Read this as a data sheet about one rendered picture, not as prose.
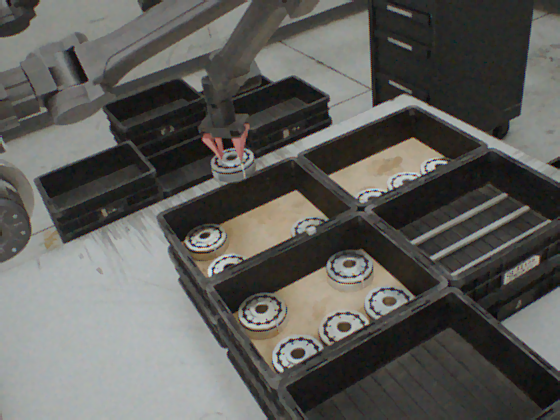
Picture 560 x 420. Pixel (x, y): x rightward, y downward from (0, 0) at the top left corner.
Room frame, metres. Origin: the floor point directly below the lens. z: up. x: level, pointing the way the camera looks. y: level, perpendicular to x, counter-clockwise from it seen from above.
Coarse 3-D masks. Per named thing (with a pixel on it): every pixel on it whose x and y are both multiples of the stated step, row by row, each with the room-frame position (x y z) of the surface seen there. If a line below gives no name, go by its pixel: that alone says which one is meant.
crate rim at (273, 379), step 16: (336, 224) 1.04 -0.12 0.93; (304, 240) 1.00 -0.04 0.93; (272, 256) 0.97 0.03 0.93; (416, 256) 0.90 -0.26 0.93; (240, 272) 0.94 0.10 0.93; (432, 272) 0.84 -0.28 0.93; (208, 288) 0.91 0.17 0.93; (432, 288) 0.80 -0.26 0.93; (224, 304) 0.85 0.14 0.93; (224, 320) 0.83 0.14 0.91; (384, 320) 0.74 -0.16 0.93; (240, 336) 0.76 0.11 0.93; (352, 336) 0.72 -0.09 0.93; (320, 352) 0.70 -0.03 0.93; (288, 368) 0.67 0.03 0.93; (272, 384) 0.65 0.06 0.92
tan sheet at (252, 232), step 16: (256, 208) 1.28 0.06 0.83; (272, 208) 1.27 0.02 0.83; (288, 208) 1.26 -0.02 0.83; (304, 208) 1.25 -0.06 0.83; (224, 224) 1.24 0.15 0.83; (240, 224) 1.23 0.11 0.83; (256, 224) 1.21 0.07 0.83; (272, 224) 1.20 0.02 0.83; (288, 224) 1.19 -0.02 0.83; (240, 240) 1.16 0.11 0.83; (256, 240) 1.15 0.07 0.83; (272, 240) 1.14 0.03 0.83
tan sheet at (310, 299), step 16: (320, 272) 1.00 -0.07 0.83; (384, 272) 0.97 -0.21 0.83; (288, 288) 0.97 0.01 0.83; (304, 288) 0.96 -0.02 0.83; (320, 288) 0.95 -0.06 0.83; (368, 288) 0.93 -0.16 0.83; (288, 304) 0.92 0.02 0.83; (304, 304) 0.91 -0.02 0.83; (320, 304) 0.90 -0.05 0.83; (336, 304) 0.90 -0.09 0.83; (352, 304) 0.89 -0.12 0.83; (288, 320) 0.87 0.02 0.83; (304, 320) 0.87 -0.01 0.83; (320, 320) 0.86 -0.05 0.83; (288, 336) 0.83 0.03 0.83; (272, 352) 0.80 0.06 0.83; (272, 368) 0.76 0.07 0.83
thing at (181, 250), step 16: (288, 160) 1.33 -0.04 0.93; (320, 176) 1.23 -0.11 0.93; (208, 192) 1.25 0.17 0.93; (336, 192) 1.16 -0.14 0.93; (176, 208) 1.20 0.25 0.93; (352, 208) 1.09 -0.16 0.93; (160, 224) 1.15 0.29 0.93; (320, 224) 1.05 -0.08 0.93; (176, 240) 1.08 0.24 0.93; (288, 240) 1.01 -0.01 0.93; (256, 256) 0.98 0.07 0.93; (192, 272) 0.98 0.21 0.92; (224, 272) 0.95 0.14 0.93
